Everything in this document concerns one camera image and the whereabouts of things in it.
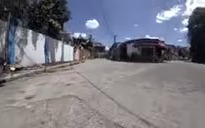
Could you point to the row of low buildings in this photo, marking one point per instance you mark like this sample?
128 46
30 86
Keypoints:
86 48

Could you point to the pole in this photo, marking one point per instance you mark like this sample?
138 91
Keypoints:
115 38

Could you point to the grey concrete road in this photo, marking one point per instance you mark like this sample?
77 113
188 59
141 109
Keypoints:
123 93

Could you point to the building with red roof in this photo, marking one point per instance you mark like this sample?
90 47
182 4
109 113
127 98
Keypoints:
143 50

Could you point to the raised concrete kerb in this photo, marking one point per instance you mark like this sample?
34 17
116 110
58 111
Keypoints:
33 71

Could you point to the dark leafy tree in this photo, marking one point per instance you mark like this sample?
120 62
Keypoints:
45 15

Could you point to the white and blue painted wall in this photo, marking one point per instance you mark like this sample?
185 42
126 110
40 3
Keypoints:
30 50

